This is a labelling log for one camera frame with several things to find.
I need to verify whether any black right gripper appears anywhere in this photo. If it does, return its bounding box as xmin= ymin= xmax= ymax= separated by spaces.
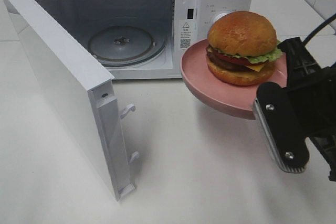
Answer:
xmin=278 ymin=37 xmax=335 ymax=182

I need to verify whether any pink round plate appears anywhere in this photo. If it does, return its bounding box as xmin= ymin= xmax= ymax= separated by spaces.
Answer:
xmin=179 ymin=38 xmax=289 ymax=120

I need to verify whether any toy burger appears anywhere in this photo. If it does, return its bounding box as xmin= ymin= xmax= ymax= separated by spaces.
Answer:
xmin=206 ymin=10 xmax=283 ymax=86

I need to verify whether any white microwave door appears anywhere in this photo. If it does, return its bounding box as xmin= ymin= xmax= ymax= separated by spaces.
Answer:
xmin=4 ymin=0 xmax=139 ymax=200

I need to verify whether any upper white microwave knob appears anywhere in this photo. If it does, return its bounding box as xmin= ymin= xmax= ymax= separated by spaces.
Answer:
xmin=212 ymin=12 xmax=228 ymax=24

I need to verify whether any white microwave oven body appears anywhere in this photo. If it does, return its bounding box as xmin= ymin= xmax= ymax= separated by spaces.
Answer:
xmin=35 ymin=0 xmax=251 ymax=80

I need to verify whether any glass microwave turntable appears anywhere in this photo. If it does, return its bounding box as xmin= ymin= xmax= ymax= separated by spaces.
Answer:
xmin=88 ymin=26 xmax=166 ymax=67

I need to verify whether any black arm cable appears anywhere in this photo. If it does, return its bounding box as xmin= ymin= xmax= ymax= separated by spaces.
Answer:
xmin=301 ymin=11 xmax=336 ymax=44

